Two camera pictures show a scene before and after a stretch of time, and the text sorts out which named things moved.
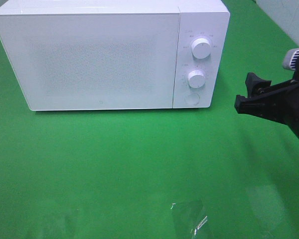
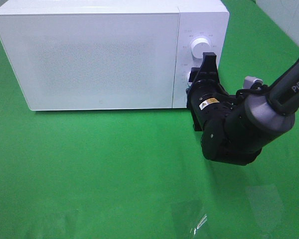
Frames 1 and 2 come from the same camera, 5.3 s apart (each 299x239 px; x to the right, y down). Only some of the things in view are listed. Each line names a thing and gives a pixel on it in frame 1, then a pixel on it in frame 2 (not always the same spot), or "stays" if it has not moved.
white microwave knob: x=201 y=48 stays
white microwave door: x=93 y=61 stays
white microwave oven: x=111 y=55 stays
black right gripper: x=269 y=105 → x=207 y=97
